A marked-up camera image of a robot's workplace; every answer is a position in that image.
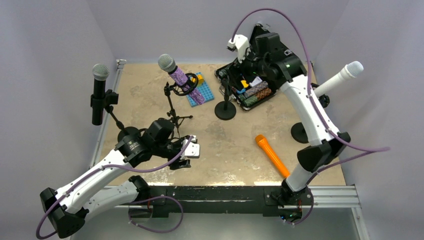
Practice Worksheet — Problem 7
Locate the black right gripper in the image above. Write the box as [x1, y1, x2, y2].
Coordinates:
[225, 43, 269, 91]

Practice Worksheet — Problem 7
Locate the black round-base mic stand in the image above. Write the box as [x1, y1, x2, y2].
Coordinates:
[214, 78, 237, 121]

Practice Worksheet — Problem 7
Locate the black tripod shock-mount stand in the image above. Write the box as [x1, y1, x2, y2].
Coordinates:
[160, 72, 200, 138]

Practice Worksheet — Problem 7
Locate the purple glitter microphone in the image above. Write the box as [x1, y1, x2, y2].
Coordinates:
[158, 54, 205, 105]

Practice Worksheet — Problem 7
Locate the orange microphone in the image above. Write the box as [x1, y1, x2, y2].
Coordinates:
[255, 134, 290, 179]

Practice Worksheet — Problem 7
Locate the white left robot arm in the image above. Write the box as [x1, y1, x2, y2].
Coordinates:
[40, 118, 200, 239]

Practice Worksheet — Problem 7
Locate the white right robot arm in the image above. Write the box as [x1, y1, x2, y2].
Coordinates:
[227, 32, 351, 204]

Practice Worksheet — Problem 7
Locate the black round-base stand left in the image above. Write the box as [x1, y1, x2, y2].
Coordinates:
[90, 89, 141, 141]

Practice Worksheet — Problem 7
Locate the white microphone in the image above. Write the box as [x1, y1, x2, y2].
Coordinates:
[314, 61, 364, 97]

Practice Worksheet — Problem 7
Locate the black microphone silver grille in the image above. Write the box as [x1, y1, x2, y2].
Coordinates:
[90, 63, 110, 126]

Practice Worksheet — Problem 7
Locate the black poker chip case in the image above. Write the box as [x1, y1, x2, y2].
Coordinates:
[214, 23, 307, 111]

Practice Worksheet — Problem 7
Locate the yellow lego brick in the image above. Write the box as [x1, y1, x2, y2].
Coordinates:
[196, 74, 205, 85]

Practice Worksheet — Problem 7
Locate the blue lego baseplate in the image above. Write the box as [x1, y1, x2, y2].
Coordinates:
[186, 72, 215, 108]

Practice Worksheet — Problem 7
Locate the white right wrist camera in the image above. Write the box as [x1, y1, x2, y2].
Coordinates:
[227, 34, 250, 64]

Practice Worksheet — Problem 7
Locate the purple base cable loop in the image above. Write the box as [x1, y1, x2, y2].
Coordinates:
[128, 195, 185, 233]

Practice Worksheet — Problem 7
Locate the black table front rail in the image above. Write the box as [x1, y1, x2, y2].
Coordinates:
[129, 186, 312, 218]

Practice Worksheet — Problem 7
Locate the black shock-mount stand right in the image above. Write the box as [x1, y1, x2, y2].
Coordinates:
[290, 94, 330, 144]

